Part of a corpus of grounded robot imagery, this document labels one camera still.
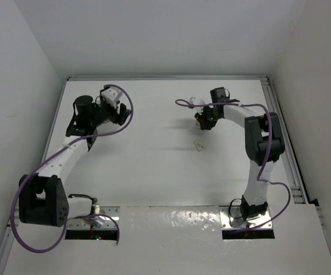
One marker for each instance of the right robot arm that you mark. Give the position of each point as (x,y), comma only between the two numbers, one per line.
(264,143)

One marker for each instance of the staples box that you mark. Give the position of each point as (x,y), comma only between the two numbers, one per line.
(198,145)

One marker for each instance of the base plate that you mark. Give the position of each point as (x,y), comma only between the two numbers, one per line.
(105,219)
(230,218)

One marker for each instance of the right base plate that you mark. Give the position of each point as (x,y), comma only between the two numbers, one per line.
(230,218)

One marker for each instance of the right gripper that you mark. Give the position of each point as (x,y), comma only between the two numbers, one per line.
(204,123)

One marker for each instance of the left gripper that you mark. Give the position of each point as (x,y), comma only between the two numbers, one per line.
(116,117)

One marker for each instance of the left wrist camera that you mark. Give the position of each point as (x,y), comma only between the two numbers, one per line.
(112,96)

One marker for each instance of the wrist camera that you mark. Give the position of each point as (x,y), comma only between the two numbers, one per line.
(112,96)
(197,104)

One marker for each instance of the left base plate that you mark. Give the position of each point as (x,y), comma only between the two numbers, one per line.
(105,219)

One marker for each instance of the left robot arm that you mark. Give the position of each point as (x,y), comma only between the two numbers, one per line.
(43,199)

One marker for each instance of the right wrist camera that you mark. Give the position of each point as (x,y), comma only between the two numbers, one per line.
(197,104)

